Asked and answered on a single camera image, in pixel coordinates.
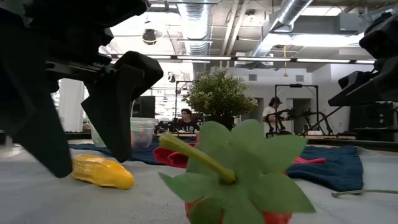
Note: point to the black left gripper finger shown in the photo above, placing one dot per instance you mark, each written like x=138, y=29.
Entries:
x=34, y=124
x=115, y=118

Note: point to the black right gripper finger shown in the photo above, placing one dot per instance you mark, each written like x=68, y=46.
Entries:
x=373, y=93
x=357, y=79

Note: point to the background robot station frame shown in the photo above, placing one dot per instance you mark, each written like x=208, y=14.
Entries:
x=295, y=85

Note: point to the person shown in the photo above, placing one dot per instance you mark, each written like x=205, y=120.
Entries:
x=271, y=113
x=186, y=121

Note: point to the linear ceiling light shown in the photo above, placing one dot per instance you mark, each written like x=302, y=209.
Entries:
x=203, y=58
x=323, y=60
x=264, y=59

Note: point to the light grey cloth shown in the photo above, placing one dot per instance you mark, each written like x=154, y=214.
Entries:
x=46, y=199

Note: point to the red toy strawberry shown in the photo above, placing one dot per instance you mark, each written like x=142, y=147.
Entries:
x=248, y=161

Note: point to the navy blue cloth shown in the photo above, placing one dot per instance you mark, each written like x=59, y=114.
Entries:
x=329, y=168

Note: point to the yellow toy vegetable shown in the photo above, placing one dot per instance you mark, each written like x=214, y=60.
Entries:
x=102, y=172

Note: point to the silver ventilation duct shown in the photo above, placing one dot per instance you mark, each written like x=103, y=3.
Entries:
x=194, y=28
x=280, y=21

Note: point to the black monitor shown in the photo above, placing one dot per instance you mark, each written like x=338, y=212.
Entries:
x=146, y=107

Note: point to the black ceiling-hung camera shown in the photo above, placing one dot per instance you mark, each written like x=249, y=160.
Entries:
x=149, y=36

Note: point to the clear plastic tupperware container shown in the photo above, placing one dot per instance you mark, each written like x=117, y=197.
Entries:
x=144, y=130

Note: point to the green plant in black pot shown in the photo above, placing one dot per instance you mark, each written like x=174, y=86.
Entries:
x=217, y=93

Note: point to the red cloth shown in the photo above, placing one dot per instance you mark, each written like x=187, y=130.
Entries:
x=169, y=157

